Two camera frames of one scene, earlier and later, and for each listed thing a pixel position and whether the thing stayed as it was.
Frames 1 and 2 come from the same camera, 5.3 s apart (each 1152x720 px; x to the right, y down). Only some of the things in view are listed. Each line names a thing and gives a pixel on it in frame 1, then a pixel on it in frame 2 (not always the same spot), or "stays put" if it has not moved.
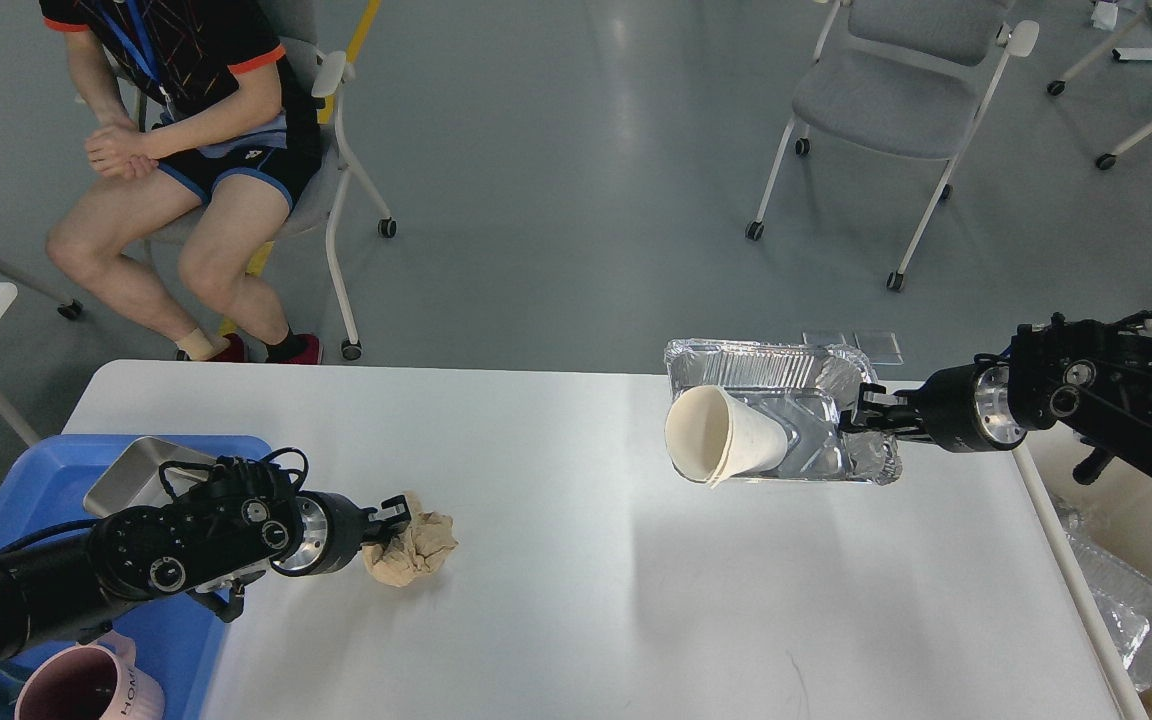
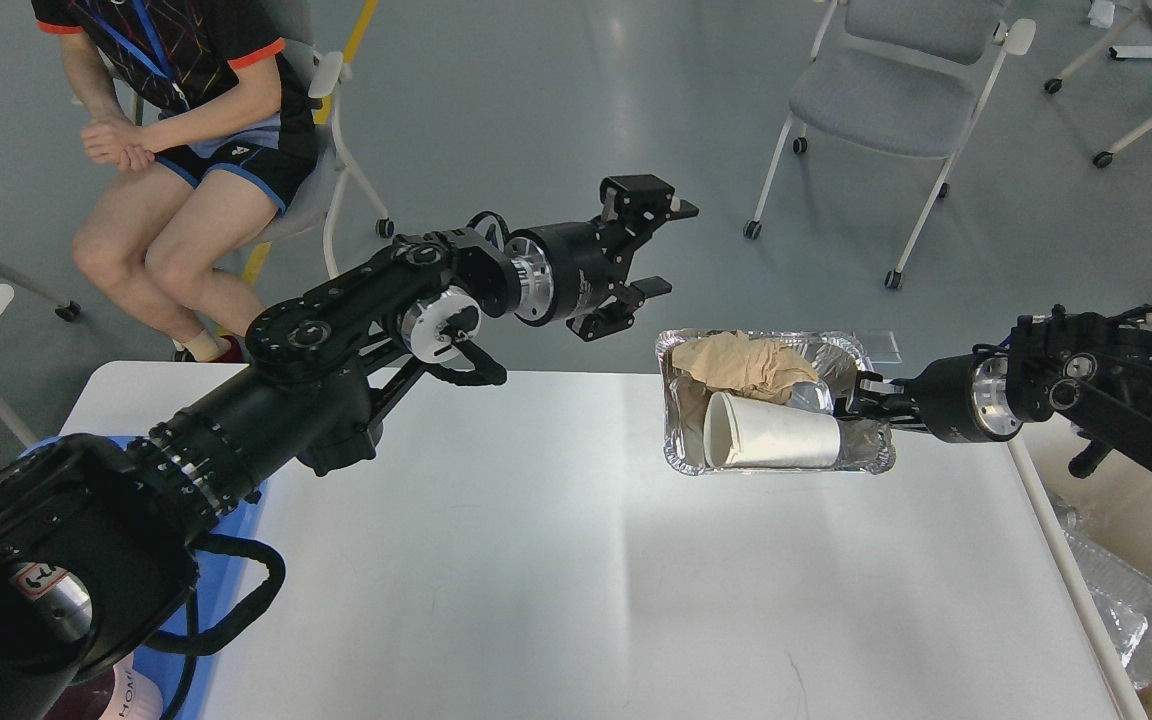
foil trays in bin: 1148,624 stays put
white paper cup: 713,436 -> 747,433
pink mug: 94,680 stays put
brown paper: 417,552 -> 732,362
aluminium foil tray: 807,389 -> 865,446
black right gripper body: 970,409 stays put
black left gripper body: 332,531 -> 556,269
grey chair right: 910,77 stays put
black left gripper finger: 392,512 -> 635,205
